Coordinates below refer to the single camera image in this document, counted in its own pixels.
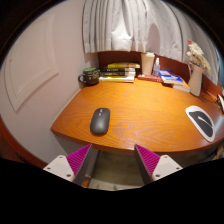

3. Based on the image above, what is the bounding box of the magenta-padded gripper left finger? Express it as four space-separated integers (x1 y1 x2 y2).
43 143 93 187

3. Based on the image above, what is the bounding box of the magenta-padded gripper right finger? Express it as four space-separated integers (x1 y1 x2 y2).
133 143 184 185

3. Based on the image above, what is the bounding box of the dark grey computer mouse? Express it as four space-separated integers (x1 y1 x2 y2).
89 107 111 135

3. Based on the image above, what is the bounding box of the white and grey mouse pad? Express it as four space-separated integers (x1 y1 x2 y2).
185 105 216 143

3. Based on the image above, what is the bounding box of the orange yellow book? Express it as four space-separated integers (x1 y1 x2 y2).
171 79 191 93

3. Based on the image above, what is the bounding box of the red notebook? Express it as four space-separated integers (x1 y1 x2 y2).
137 73 163 83

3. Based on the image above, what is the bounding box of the dark green mug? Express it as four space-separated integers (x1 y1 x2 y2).
78 67 101 87

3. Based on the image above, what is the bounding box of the blue covered book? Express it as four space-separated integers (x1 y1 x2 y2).
158 69 184 86

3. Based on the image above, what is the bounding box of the white ceramic vase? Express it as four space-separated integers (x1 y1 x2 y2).
187 63 205 98

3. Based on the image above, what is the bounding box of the white flat device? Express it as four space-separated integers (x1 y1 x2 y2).
216 93 224 116

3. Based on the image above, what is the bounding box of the small clear spray bottle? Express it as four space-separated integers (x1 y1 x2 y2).
152 57 161 78

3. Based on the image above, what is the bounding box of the black book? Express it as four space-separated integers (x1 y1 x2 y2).
99 67 137 78

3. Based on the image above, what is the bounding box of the cream lidded tumbler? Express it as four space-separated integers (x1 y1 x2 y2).
140 51 156 76

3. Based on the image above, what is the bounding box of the yellow covered book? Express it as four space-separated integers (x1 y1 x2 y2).
106 61 141 70

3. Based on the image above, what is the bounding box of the white flower bouquet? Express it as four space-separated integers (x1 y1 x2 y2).
185 39 212 73

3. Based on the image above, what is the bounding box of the white pleated curtain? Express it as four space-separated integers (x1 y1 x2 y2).
82 0 221 86

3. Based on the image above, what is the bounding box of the black cable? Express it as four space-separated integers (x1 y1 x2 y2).
199 89 218 105

